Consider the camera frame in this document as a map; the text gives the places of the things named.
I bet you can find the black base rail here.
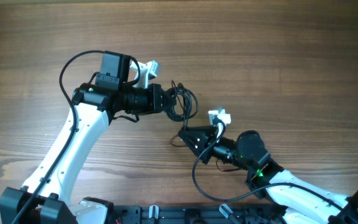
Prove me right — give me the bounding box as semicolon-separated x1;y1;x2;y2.
108;204;283;224

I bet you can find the left camera cable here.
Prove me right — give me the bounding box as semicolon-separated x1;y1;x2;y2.
11;50;105;224

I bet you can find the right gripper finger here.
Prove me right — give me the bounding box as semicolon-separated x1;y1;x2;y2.
186;126;216;133
178;129;209;156

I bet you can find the black thin usb cable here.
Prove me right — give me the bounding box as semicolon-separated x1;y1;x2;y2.
169;80;194;147

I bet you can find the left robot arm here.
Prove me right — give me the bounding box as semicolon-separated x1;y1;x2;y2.
0;51;175;223

